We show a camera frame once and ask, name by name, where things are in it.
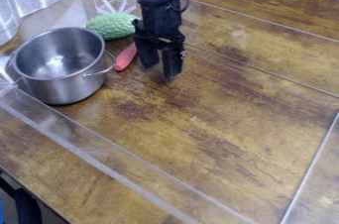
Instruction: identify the green bumpy toy vegetable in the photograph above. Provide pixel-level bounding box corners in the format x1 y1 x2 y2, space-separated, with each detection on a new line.
85 13 137 41

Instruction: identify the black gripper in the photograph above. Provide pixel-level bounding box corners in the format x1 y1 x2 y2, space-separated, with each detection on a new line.
132 0 185 79

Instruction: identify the clear acrylic table barrier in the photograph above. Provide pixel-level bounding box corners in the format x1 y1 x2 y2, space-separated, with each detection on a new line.
0 1 339 224

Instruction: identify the black table leg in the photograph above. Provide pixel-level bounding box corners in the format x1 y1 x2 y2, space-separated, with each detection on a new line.
0 176 43 224

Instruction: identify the stainless steel pot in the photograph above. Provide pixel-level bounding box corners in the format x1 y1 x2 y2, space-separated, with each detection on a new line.
5 27 116 105

